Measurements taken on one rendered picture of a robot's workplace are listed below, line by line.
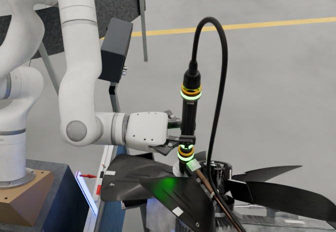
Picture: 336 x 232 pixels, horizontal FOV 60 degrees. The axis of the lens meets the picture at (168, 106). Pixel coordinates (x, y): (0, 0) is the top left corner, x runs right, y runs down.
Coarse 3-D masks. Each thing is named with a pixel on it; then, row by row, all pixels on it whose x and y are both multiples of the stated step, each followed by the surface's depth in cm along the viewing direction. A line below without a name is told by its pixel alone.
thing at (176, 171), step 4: (176, 164) 89; (188, 164) 79; (196, 164) 79; (176, 168) 88; (184, 168) 81; (188, 168) 79; (192, 168) 78; (196, 168) 78; (200, 168) 79; (176, 172) 87; (184, 172) 84; (188, 172) 80; (192, 172) 78; (176, 176) 86; (180, 176) 86; (184, 176) 85; (188, 176) 80; (192, 176) 85
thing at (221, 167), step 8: (216, 168) 88; (224, 168) 89; (216, 176) 88; (224, 176) 89; (216, 184) 88; (224, 184) 89; (224, 192) 89; (224, 200) 90; (232, 200) 92; (216, 208) 87; (232, 208) 90
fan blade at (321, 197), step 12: (252, 192) 86; (264, 192) 82; (276, 192) 79; (288, 192) 75; (300, 192) 71; (312, 192) 66; (264, 204) 86; (276, 204) 84; (288, 204) 81; (300, 204) 78; (312, 204) 75; (324, 204) 71; (312, 216) 80; (324, 216) 78
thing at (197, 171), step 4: (196, 172) 78; (200, 172) 78; (200, 176) 77; (200, 180) 77; (204, 180) 76; (204, 184) 76; (208, 184) 75; (208, 188) 75; (216, 200) 73; (220, 204) 72; (224, 212) 71; (228, 216) 70; (232, 220) 69; (232, 224) 69; (236, 228) 68
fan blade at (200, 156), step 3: (198, 153) 126; (201, 153) 124; (204, 153) 122; (195, 156) 123; (198, 156) 121; (201, 156) 119; (204, 156) 117; (192, 159) 121; (195, 159) 119; (198, 159) 117; (201, 159) 115; (204, 159) 113
